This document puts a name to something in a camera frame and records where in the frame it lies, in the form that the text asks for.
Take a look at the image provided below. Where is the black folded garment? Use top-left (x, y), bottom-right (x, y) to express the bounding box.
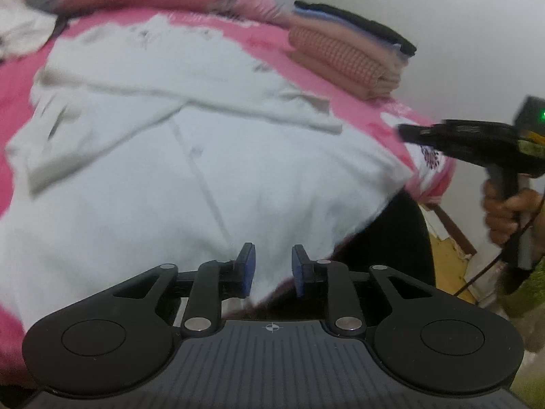
top-left (294, 2), bottom-right (418, 58)

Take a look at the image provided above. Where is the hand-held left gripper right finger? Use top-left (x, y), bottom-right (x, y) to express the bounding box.
top-left (291, 244), bottom-right (432, 338)

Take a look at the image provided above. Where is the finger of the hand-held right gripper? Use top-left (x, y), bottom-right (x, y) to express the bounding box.
top-left (397, 120), bottom-right (453, 149)

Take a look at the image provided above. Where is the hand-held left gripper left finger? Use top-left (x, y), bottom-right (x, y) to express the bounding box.
top-left (113, 242), bottom-right (258, 337)

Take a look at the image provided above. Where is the pale pink folded garment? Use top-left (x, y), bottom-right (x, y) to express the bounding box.
top-left (290, 13), bottom-right (403, 77)

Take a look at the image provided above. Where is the blue folded garment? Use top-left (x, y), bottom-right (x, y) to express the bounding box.
top-left (294, 6), bottom-right (405, 58)

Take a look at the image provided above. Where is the person's right hand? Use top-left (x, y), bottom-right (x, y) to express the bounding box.
top-left (481, 179), bottom-right (545, 248)

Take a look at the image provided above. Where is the black cable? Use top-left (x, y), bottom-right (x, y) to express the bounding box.
top-left (453, 196), bottom-right (545, 297)

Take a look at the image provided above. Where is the beige folded cloth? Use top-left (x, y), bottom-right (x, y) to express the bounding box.
top-left (294, 51), bottom-right (401, 101)

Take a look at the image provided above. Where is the white shirt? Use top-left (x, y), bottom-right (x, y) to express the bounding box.
top-left (0, 13), bottom-right (416, 320)

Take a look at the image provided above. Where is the pink floral blanket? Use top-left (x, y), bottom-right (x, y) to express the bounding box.
top-left (0, 6), bottom-right (456, 388)

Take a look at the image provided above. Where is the person's leg in black trousers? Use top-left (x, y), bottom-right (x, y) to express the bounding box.
top-left (255, 187), bottom-right (437, 320)

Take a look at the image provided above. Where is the person's right forearm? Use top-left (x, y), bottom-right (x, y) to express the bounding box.
top-left (498, 239), bottom-right (545, 320)

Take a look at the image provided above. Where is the white bulky garment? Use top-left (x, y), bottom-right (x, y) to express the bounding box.
top-left (0, 0), bottom-right (58, 62)

